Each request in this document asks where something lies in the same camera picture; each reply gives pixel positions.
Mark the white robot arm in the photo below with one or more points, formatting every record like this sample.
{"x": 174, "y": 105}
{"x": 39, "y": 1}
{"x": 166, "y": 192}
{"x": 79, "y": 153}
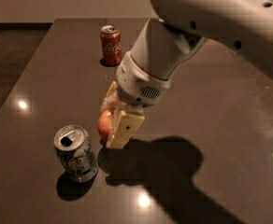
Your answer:
{"x": 179, "y": 30}

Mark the red apple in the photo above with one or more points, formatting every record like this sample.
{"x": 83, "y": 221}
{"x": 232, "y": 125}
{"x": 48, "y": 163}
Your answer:
{"x": 104, "y": 124}

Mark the green 7up can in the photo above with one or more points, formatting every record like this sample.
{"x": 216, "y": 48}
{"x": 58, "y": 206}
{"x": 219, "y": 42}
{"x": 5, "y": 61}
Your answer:
{"x": 73, "y": 148}

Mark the red cola can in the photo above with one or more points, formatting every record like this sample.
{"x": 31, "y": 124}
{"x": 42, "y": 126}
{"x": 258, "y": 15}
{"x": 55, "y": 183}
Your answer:
{"x": 111, "y": 45}

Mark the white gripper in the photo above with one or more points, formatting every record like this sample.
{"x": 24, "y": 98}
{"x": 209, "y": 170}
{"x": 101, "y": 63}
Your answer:
{"x": 136, "y": 85}

